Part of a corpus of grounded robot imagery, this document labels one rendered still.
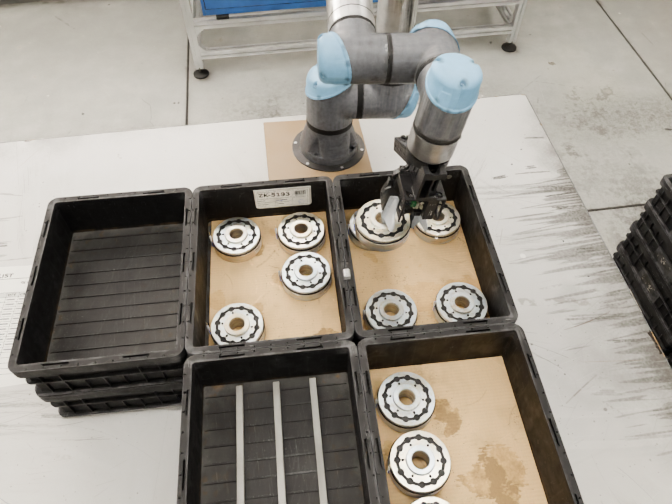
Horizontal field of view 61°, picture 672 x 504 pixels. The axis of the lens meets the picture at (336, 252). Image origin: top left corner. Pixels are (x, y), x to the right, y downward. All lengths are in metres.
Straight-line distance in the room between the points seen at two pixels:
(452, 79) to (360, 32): 0.18
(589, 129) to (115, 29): 2.59
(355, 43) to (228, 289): 0.57
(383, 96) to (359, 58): 0.49
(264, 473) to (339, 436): 0.14
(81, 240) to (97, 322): 0.22
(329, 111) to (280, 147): 0.21
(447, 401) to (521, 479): 0.17
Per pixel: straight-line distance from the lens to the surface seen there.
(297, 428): 1.05
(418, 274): 1.21
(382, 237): 1.04
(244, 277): 1.21
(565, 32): 3.63
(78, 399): 1.24
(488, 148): 1.69
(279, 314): 1.15
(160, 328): 1.18
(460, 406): 1.09
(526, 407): 1.08
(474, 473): 1.05
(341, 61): 0.88
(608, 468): 1.28
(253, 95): 2.98
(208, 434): 1.07
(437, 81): 0.81
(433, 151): 0.87
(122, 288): 1.26
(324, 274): 1.16
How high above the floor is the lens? 1.82
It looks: 54 degrees down
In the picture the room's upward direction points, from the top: straight up
